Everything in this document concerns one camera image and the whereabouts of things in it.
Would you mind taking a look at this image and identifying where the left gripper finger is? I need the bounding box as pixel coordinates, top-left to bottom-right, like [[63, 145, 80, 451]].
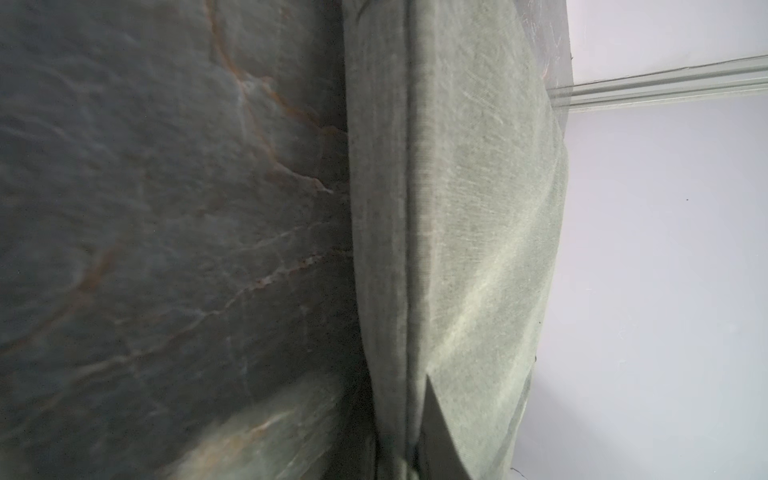
[[417, 377, 471, 480]]

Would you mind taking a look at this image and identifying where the grey laptop bag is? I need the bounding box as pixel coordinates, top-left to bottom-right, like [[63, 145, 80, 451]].
[[343, 1, 568, 479]]

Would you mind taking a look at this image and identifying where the aluminium wall rail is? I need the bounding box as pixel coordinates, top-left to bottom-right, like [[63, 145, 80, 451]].
[[548, 55, 767, 112]]

